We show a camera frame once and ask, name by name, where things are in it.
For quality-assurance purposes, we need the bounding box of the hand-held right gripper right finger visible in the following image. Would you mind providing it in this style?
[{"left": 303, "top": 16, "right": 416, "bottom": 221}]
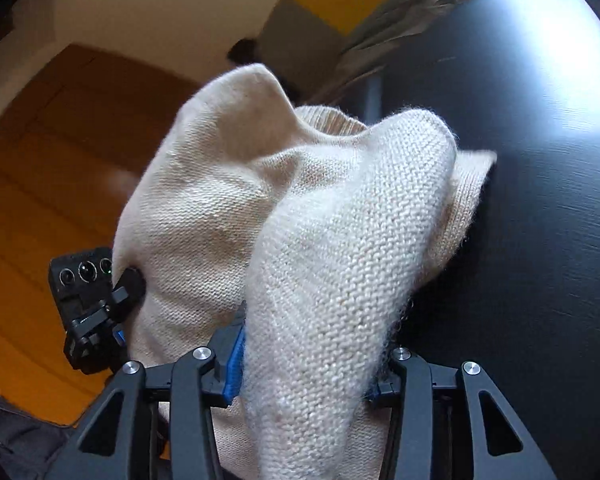
[{"left": 366, "top": 346, "right": 557, "bottom": 480}]

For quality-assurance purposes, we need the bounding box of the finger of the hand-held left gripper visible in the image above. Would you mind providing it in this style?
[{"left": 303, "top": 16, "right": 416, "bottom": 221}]
[
  {"left": 62, "top": 307, "right": 129, "bottom": 375},
  {"left": 110, "top": 267, "right": 147, "bottom": 325}
]

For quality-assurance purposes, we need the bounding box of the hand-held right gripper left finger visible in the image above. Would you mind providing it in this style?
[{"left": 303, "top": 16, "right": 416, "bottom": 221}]
[{"left": 45, "top": 326, "right": 246, "bottom": 480}]

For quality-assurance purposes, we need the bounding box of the cream knit sweater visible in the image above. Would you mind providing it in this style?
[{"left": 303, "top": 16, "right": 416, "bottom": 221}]
[{"left": 114, "top": 62, "right": 499, "bottom": 480}]

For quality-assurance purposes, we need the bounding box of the person's dark clothing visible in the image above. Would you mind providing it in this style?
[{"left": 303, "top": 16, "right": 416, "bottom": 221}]
[{"left": 0, "top": 382, "right": 83, "bottom": 480}]

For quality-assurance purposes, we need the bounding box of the grey cushion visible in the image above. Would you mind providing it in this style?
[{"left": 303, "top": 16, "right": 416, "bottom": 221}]
[{"left": 256, "top": 0, "right": 352, "bottom": 78}]

